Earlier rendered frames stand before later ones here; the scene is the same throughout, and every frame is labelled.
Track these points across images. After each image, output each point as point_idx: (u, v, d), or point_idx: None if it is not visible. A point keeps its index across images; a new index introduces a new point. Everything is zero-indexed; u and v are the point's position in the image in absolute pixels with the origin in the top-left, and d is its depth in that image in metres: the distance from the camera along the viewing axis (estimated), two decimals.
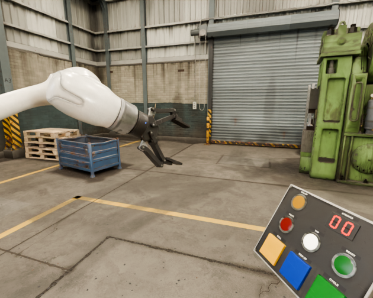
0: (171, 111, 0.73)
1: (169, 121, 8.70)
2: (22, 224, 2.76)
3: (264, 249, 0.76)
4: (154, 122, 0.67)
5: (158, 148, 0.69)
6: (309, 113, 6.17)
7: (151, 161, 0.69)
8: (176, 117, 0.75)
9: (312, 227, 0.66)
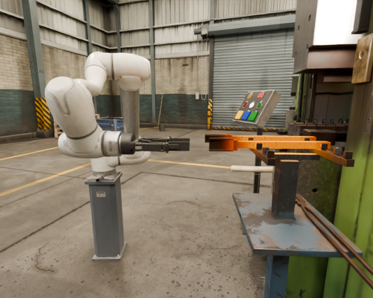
0: (164, 138, 0.83)
1: (174, 110, 9.80)
2: (77, 167, 3.86)
3: (236, 116, 1.86)
4: (142, 137, 0.79)
5: (155, 142, 0.74)
6: (295, 100, 7.27)
7: (156, 151, 0.71)
8: (173, 139, 0.81)
9: (253, 100, 1.77)
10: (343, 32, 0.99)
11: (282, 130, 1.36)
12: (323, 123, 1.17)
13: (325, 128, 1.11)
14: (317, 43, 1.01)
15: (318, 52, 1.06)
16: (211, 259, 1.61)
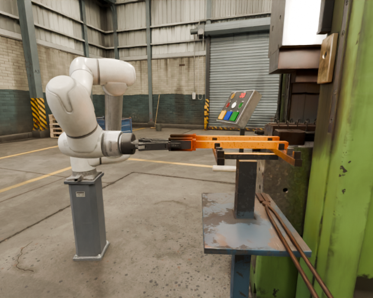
0: (165, 139, 0.80)
1: (171, 110, 9.80)
2: (70, 167, 3.87)
3: (219, 116, 1.87)
4: (143, 137, 0.79)
5: (156, 141, 0.75)
6: None
7: (159, 149, 0.73)
8: None
9: (235, 100, 1.77)
10: (311, 32, 0.99)
11: (259, 130, 1.36)
12: (296, 123, 1.17)
13: (297, 128, 1.12)
14: (286, 44, 1.02)
15: (289, 52, 1.07)
16: (191, 258, 1.61)
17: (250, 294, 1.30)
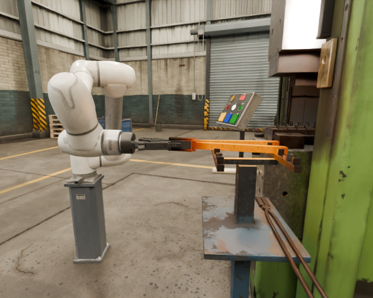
0: (165, 138, 0.80)
1: (171, 110, 9.80)
2: (70, 168, 3.87)
3: (219, 118, 1.87)
4: (143, 136, 0.79)
5: (156, 141, 0.75)
6: None
7: (159, 149, 0.73)
8: None
9: (235, 103, 1.77)
10: (311, 36, 1.00)
11: (259, 133, 1.36)
12: (296, 127, 1.18)
13: (297, 131, 1.12)
14: (285, 48, 1.02)
15: (289, 57, 1.07)
16: (191, 261, 1.62)
17: (250, 297, 1.30)
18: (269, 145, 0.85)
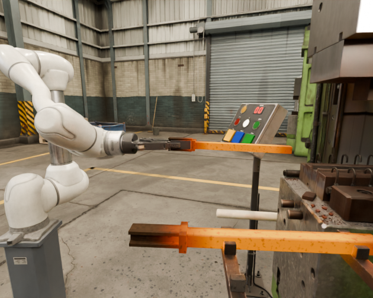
0: (166, 139, 0.81)
1: (170, 113, 9.31)
2: None
3: (225, 136, 1.37)
4: (144, 137, 0.80)
5: (157, 141, 0.76)
6: (298, 103, 6.78)
7: (158, 149, 0.74)
8: None
9: (247, 117, 1.28)
10: None
11: (290, 171, 0.87)
12: (364, 171, 0.68)
13: (372, 182, 0.62)
14: (364, 29, 0.52)
15: (363, 48, 0.57)
16: None
17: None
18: (363, 255, 0.36)
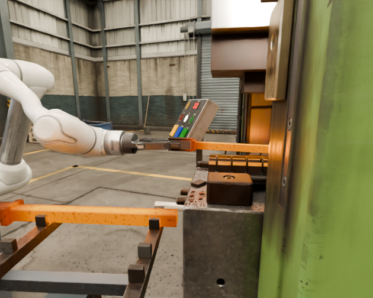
0: (166, 139, 0.81)
1: (161, 112, 9.35)
2: (29, 181, 3.41)
3: (171, 132, 1.41)
4: (144, 137, 0.80)
5: (157, 141, 0.76)
6: None
7: (158, 149, 0.74)
8: None
9: (188, 112, 1.32)
10: (261, 4, 0.54)
11: (202, 162, 0.91)
12: (249, 159, 0.72)
13: (247, 169, 0.67)
14: (217, 25, 0.57)
15: (228, 43, 0.62)
16: None
17: None
18: (154, 226, 0.40)
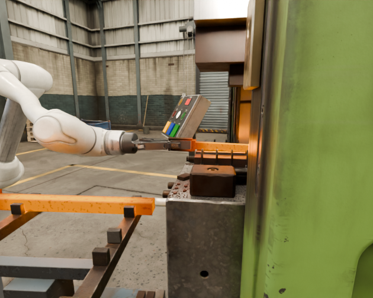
0: (166, 139, 0.81)
1: (161, 112, 9.35)
2: (26, 180, 3.41)
3: (164, 128, 1.41)
4: (144, 137, 0.80)
5: (157, 141, 0.76)
6: None
7: (158, 149, 0.73)
8: None
9: (180, 109, 1.32)
10: None
11: (192, 157, 0.91)
12: (235, 153, 0.72)
13: (231, 162, 0.67)
14: (199, 16, 0.57)
15: (212, 35, 0.62)
16: None
17: None
18: (129, 214, 0.40)
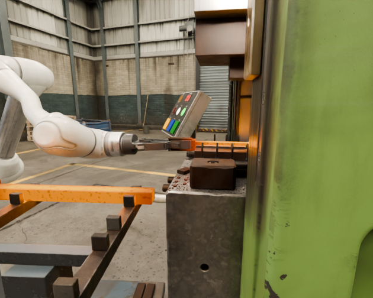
0: (166, 139, 0.81)
1: (161, 111, 9.35)
2: (26, 178, 3.41)
3: (164, 125, 1.41)
4: (144, 138, 0.80)
5: (156, 141, 0.76)
6: None
7: (158, 149, 0.74)
8: None
9: (180, 105, 1.31)
10: None
11: (192, 152, 0.90)
12: (235, 146, 0.72)
13: (232, 155, 0.66)
14: (200, 8, 0.56)
15: (212, 27, 0.61)
16: None
17: None
18: (128, 203, 0.39)
